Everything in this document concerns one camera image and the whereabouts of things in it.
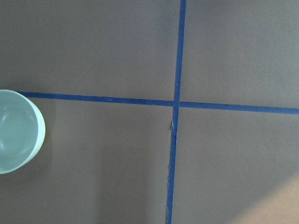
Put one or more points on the green bowl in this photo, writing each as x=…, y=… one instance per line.
x=22, y=130

